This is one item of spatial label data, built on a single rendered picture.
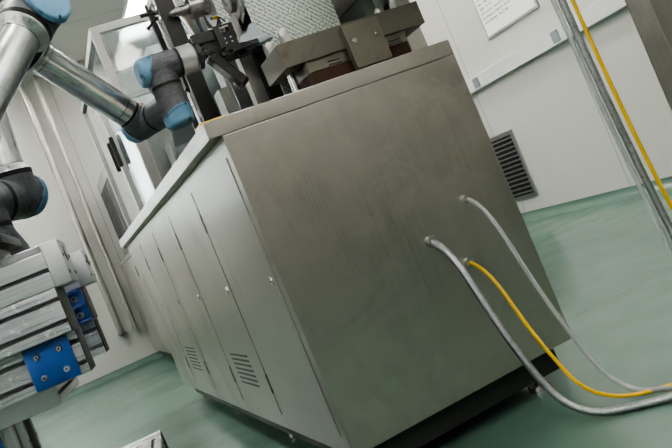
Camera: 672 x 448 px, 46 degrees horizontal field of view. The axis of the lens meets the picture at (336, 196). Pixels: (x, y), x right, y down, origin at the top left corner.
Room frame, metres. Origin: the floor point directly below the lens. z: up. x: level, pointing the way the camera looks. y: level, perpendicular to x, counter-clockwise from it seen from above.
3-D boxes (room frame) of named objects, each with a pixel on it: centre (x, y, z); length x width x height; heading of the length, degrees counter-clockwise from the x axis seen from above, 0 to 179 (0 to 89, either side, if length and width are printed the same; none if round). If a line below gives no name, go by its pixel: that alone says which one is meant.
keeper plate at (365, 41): (1.93, -0.21, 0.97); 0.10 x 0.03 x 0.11; 111
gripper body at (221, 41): (2.02, 0.14, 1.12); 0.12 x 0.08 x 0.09; 111
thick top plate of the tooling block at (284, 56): (2.01, -0.16, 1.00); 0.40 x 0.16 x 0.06; 111
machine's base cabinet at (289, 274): (3.02, 0.34, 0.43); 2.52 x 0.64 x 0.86; 21
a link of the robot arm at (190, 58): (1.99, 0.22, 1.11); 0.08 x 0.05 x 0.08; 21
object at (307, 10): (2.11, -0.08, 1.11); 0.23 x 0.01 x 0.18; 111
